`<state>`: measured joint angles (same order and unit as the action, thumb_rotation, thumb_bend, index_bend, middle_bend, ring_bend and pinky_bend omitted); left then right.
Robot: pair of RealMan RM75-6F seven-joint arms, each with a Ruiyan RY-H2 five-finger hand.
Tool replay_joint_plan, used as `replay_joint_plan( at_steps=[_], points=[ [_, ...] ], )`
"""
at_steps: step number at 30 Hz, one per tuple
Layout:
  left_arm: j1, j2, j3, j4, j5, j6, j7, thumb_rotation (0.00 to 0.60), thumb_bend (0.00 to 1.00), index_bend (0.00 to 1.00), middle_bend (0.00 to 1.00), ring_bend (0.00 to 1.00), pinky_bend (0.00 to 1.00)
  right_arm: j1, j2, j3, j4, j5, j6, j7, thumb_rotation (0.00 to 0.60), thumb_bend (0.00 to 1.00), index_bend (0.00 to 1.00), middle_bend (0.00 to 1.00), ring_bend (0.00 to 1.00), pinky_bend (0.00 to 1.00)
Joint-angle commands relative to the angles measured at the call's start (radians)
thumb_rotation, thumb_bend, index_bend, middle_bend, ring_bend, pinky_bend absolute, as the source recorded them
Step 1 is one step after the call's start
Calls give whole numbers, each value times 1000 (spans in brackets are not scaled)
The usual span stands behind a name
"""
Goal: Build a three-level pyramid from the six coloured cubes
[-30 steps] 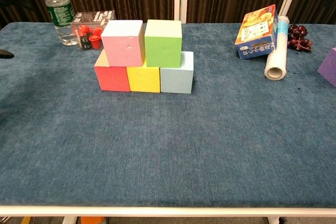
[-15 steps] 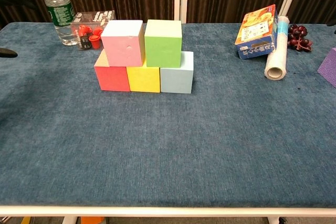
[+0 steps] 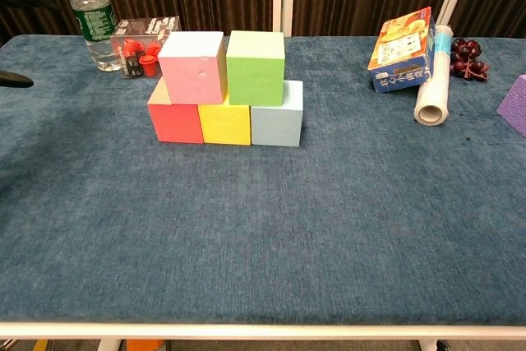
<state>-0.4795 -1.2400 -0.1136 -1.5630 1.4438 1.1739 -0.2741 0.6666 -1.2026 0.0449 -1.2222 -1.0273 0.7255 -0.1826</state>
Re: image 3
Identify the pink cube block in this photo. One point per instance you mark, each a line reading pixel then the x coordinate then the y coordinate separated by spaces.
pixel 191 79

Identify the plastic wrap roll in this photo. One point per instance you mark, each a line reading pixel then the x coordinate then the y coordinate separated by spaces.
pixel 435 79

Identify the red cube block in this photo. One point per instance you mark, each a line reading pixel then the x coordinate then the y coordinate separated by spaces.
pixel 174 125

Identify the clear box with red stoppers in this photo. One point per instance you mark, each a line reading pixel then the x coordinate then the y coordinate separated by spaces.
pixel 135 51

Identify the yellow cube block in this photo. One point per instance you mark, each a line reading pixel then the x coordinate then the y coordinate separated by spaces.
pixel 226 125

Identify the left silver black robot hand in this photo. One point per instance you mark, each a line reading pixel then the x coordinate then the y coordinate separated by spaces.
pixel 16 79

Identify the orange object under table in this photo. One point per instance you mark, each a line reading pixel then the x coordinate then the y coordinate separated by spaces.
pixel 144 345

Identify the light blue cube block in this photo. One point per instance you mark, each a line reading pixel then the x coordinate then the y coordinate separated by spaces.
pixel 275 125

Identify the blue orange cookie box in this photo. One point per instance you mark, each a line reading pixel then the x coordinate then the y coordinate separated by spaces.
pixel 402 51

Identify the dark red grape bunch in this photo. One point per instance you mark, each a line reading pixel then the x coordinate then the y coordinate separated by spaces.
pixel 466 53

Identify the blue fabric table cover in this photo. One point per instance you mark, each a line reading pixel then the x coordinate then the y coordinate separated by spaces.
pixel 164 244

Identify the green cube block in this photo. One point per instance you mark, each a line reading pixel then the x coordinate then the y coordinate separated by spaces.
pixel 255 79

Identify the white table frame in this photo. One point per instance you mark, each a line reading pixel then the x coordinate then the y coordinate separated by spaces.
pixel 263 331

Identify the purple cube block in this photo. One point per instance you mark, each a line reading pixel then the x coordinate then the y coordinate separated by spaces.
pixel 515 104

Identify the clear plastic water bottle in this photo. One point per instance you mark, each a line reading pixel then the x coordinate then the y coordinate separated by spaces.
pixel 92 18

